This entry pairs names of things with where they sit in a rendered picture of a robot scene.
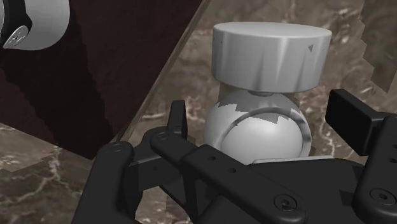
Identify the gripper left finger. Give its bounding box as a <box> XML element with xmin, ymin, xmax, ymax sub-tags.
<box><xmin>71</xmin><ymin>99</ymin><xmax>308</xmax><ymax>224</ymax></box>

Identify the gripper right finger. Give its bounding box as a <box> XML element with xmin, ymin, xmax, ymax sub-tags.
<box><xmin>324</xmin><ymin>88</ymin><xmax>397</xmax><ymax>224</ymax></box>

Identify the dark robot stand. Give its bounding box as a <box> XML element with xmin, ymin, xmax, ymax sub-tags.
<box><xmin>0</xmin><ymin>0</ymin><xmax>204</xmax><ymax>160</ymax></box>

